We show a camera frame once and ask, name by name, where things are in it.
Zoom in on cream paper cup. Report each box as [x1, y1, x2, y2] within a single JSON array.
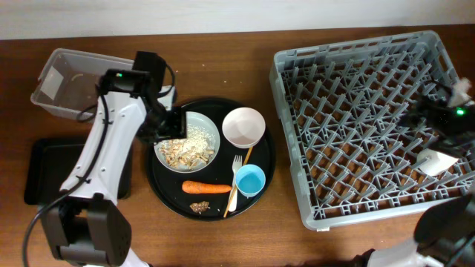
[[416, 148, 459, 176]]

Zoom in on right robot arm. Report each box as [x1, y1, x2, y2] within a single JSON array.
[[350, 96, 474, 266]]

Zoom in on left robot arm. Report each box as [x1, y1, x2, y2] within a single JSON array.
[[22, 65, 186, 266]]

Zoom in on grey dishwasher rack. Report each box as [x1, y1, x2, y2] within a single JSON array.
[[269, 31, 474, 231]]

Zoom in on grey plate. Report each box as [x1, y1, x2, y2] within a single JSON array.
[[154, 111, 220, 174]]

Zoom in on rice and peanut shells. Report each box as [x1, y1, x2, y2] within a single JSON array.
[[157, 125, 216, 171]]

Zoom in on orange carrot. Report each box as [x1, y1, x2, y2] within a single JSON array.
[[182, 180, 232, 194]]

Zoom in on white plastic fork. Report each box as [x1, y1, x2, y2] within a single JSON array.
[[227, 155, 242, 212]]

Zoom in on pink bowl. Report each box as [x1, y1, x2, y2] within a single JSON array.
[[221, 107, 266, 149]]

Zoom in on brown food scrap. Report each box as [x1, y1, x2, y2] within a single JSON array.
[[190, 201, 209, 214]]

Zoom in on round black tray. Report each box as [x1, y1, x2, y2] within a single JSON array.
[[145, 97, 276, 222]]

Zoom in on clear plastic bin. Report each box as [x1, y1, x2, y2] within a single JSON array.
[[30, 48, 134, 120]]

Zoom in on wooden chopstick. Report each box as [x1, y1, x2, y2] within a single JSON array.
[[223, 146, 253, 218]]

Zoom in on blue cup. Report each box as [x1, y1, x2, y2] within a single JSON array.
[[237, 164, 266, 197]]

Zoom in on black rectangular tray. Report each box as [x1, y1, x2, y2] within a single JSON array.
[[24, 136, 134, 205]]

